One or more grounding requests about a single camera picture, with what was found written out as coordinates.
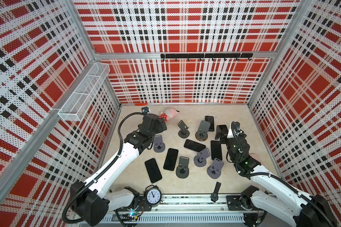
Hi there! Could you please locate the black phone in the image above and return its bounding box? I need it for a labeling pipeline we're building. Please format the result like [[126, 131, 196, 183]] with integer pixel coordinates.
[[210, 141, 223, 161], [184, 139, 206, 152], [145, 158, 163, 183], [163, 148, 179, 171], [204, 115, 215, 132]]

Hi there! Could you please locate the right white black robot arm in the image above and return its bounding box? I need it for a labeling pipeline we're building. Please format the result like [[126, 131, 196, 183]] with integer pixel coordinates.
[[216, 122, 338, 227]]

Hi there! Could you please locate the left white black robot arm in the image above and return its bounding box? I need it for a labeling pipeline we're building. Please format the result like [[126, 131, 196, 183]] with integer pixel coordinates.
[[62, 112, 167, 227]]

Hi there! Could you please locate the grey stand left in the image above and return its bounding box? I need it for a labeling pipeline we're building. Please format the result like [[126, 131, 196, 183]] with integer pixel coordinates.
[[153, 135, 165, 153]]

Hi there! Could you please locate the grey stand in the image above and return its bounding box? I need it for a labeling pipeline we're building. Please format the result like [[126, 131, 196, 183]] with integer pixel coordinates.
[[193, 148, 211, 167], [206, 158, 224, 179], [178, 120, 190, 139], [195, 120, 211, 141], [153, 135, 165, 153]]

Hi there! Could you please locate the grey stand back right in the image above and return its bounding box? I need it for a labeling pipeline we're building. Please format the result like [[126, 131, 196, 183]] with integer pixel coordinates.
[[195, 120, 211, 141]]

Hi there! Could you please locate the pink phone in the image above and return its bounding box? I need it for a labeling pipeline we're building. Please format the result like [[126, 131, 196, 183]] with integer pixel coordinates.
[[250, 153, 262, 165]]

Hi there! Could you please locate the grey stand front right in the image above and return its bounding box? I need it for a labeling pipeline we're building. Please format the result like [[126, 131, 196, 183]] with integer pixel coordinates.
[[206, 158, 224, 179]]

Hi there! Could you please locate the grey stand centre middle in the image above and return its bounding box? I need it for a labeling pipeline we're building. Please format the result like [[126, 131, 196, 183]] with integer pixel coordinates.
[[193, 148, 211, 167]]

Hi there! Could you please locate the grey stand back centre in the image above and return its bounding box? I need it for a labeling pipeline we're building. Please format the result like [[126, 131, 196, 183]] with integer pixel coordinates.
[[178, 120, 190, 139]]

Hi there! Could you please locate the dark stand centre front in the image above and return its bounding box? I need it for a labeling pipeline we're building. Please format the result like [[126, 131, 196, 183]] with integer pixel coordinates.
[[176, 156, 189, 179]]

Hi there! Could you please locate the red marker pen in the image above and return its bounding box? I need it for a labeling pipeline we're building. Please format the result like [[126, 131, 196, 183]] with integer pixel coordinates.
[[135, 103, 148, 107]]

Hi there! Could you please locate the pink plush toy red dress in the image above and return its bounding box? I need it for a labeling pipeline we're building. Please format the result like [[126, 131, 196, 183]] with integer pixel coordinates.
[[159, 108, 179, 122]]

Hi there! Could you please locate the black wristwatch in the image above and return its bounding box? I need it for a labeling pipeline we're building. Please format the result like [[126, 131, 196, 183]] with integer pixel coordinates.
[[210, 182, 221, 202]]

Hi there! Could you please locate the black alarm clock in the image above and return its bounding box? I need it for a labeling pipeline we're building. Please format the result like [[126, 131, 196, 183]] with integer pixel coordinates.
[[144, 185, 162, 207]]

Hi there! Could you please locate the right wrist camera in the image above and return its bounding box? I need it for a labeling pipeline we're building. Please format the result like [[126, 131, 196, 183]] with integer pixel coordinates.
[[227, 121, 247, 139]]

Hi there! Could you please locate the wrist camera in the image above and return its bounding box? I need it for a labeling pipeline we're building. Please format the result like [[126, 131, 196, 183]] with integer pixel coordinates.
[[227, 121, 247, 139], [141, 107, 150, 115]]

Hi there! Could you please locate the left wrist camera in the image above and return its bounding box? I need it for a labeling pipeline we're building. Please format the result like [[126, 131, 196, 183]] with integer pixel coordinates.
[[141, 107, 150, 115]]

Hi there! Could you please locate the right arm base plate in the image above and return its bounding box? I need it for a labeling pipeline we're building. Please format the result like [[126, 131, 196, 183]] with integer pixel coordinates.
[[226, 195, 259, 211]]

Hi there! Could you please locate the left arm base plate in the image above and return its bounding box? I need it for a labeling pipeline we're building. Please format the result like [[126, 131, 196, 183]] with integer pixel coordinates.
[[117, 195, 152, 212]]

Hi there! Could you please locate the white wire mesh basket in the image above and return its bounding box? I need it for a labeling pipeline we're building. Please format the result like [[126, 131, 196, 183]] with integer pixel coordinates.
[[58, 62, 109, 122]]

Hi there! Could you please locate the black hook rail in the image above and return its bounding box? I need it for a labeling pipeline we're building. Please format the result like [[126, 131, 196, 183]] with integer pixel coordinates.
[[160, 53, 253, 60]]

